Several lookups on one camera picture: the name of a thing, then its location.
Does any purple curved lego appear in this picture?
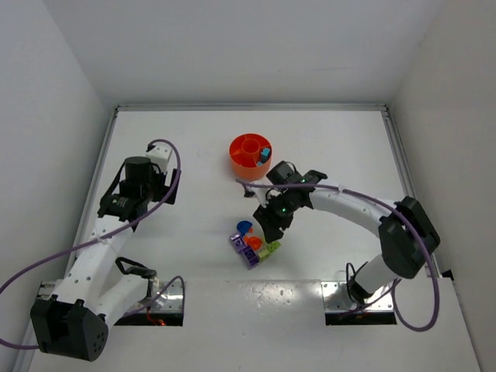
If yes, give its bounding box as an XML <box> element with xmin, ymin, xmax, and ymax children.
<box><xmin>229</xmin><ymin>233</ymin><xmax>246</xmax><ymax>253</ymax></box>
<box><xmin>240</xmin><ymin>246</ymin><xmax>260</xmax><ymax>270</ymax></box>

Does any long teal lego brick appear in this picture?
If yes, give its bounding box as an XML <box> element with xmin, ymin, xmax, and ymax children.
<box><xmin>259</xmin><ymin>147</ymin><xmax>271</xmax><ymax>164</ymax></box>

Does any bright green lego brick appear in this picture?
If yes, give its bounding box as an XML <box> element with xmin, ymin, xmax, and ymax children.
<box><xmin>266</xmin><ymin>241</ymin><xmax>281</xmax><ymax>253</ymax></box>

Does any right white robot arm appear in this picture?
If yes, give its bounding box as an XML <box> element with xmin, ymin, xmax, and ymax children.
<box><xmin>244</xmin><ymin>161</ymin><xmax>440</xmax><ymax>305</ymax></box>

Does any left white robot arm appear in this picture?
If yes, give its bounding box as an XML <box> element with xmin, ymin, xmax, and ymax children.
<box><xmin>30</xmin><ymin>147</ymin><xmax>177</xmax><ymax>361</ymax></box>

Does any orange round lego piece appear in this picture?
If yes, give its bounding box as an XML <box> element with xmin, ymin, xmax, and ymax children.
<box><xmin>245</xmin><ymin>236</ymin><xmax>264</xmax><ymax>251</ymax></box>

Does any blue half-round lego piece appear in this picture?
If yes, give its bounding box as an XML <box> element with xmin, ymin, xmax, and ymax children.
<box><xmin>236</xmin><ymin>220</ymin><xmax>253</xmax><ymax>236</ymax></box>

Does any light green sloped lego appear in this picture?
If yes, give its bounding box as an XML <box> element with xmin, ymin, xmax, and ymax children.
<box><xmin>257</xmin><ymin>249</ymin><xmax>274</xmax><ymax>262</ymax></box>

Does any orange round divided container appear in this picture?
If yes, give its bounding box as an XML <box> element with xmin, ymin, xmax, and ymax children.
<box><xmin>229</xmin><ymin>133</ymin><xmax>273</xmax><ymax>181</ymax></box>

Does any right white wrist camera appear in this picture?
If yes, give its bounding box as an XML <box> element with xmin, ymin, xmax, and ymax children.
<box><xmin>243</xmin><ymin>185</ymin><xmax>268</xmax><ymax>208</ymax></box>

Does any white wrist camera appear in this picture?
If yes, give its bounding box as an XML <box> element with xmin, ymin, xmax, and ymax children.
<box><xmin>146</xmin><ymin>143</ymin><xmax>172</xmax><ymax>174</ymax></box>
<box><xmin>243</xmin><ymin>185</ymin><xmax>268</xmax><ymax>208</ymax></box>

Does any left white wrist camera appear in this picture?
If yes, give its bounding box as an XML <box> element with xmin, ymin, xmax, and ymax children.
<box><xmin>146</xmin><ymin>143</ymin><xmax>172</xmax><ymax>174</ymax></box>

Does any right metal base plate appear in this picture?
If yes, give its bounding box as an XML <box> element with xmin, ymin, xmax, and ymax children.
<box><xmin>321</xmin><ymin>281</ymin><xmax>394</xmax><ymax>315</ymax></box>

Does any metal base plate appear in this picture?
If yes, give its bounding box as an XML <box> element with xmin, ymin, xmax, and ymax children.
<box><xmin>36</xmin><ymin>279</ymin><xmax>184</xmax><ymax>314</ymax></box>
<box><xmin>321</xmin><ymin>281</ymin><xmax>394</xmax><ymax>315</ymax></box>

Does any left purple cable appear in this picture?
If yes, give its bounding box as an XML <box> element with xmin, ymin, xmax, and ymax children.
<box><xmin>0</xmin><ymin>138</ymin><xmax>184</xmax><ymax>350</ymax></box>

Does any aluminium table frame rail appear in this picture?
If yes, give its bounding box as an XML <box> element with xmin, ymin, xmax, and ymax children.
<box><xmin>11</xmin><ymin>101</ymin><xmax>454</xmax><ymax>372</ymax></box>

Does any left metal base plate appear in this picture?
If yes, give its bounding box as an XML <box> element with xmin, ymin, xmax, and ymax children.
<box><xmin>36</xmin><ymin>279</ymin><xmax>184</xmax><ymax>314</ymax></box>

